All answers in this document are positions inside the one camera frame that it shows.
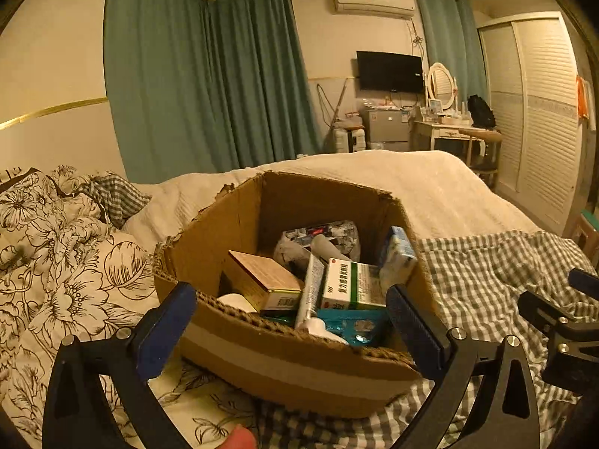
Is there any grey printed tube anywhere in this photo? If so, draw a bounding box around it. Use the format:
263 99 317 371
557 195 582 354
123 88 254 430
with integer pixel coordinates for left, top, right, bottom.
274 220 361 269

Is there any black wall television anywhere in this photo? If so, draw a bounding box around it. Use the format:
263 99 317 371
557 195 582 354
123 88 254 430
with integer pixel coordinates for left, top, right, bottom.
356 51 424 94

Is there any tan medicine box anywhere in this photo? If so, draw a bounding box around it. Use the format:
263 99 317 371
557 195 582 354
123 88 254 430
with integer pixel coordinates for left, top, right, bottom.
228 250 304 315

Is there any small grey fridge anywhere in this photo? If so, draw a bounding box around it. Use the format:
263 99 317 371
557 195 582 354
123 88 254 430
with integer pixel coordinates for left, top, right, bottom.
365 109 415 152

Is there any white air conditioner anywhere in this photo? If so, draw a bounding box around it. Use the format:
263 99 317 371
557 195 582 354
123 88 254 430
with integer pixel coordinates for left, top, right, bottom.
333 0 416 20

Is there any white plastic bottle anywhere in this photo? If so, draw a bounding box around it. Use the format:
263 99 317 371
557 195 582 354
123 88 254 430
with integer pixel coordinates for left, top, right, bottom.
218 292 259 315

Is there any brown plastic stool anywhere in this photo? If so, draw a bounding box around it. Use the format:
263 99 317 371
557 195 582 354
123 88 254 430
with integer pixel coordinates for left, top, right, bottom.
573 213 599 253

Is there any teal corner curtain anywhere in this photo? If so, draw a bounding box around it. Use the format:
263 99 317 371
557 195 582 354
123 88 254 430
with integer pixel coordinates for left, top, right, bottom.
201 0 323 174

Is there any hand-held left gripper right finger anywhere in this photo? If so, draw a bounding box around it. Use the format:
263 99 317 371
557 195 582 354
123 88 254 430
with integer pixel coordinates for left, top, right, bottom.
386 284 550 449

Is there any white blue carton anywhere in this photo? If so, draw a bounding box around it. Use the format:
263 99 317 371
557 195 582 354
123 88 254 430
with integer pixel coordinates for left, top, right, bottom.
379 226 418 287

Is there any thin metal stand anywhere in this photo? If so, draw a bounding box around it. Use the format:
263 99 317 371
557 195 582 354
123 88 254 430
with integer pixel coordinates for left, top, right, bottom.
317 79 349 134

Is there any white vanity desk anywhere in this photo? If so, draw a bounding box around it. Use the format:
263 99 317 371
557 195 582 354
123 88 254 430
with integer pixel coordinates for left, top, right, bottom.
414 119 487 153

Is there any black backpack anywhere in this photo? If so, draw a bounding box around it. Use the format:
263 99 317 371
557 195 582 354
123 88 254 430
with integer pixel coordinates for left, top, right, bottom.
467 95 496 128

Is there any white louvred wardrobe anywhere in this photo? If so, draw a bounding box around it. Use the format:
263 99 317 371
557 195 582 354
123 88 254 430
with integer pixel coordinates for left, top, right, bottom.
477 12 590 237

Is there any wide teal curtain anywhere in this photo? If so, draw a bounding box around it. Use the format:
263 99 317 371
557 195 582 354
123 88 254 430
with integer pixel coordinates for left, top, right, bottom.
105 0 235 183

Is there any wooden chair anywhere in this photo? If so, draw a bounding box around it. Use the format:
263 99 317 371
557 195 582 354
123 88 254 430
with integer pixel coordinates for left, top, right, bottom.
461 128 504 188

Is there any narrow teal curtain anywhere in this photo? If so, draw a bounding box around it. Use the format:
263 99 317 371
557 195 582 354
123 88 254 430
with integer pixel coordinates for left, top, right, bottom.
414 0 490 104

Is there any white oval mirror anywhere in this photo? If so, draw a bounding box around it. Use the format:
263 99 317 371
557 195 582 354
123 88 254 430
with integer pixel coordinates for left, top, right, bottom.
427 62 458 113

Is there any slim white tube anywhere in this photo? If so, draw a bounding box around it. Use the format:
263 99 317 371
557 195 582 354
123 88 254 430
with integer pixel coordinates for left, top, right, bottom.
295 253 327 335

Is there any white blanket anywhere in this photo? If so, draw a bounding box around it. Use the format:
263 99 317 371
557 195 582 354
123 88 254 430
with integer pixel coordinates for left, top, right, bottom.
124 150 544 263

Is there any white green medicine box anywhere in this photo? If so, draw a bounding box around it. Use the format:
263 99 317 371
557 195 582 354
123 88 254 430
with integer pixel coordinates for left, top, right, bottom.
320 258 391 310

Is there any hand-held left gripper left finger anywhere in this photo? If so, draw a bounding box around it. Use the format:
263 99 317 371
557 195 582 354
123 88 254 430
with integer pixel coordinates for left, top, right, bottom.
42 282 197 449

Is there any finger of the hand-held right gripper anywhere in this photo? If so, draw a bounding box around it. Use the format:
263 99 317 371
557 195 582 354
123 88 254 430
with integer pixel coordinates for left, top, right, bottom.
568 269 599 300
517 290 599 387

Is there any floral quilt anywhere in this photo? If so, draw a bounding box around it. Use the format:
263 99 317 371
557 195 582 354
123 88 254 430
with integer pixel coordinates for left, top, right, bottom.
0 166 263 449

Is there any cardboard box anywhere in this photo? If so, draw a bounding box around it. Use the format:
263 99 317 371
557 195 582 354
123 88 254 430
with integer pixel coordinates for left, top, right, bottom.
154 171 443 419

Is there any teal blister pack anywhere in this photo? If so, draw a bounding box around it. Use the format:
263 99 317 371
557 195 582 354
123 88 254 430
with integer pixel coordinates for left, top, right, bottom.
317 309 390 348

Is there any orange hanging tag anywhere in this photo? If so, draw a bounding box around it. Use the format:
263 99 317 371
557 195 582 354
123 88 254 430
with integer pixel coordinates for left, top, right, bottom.
577 75 591 120

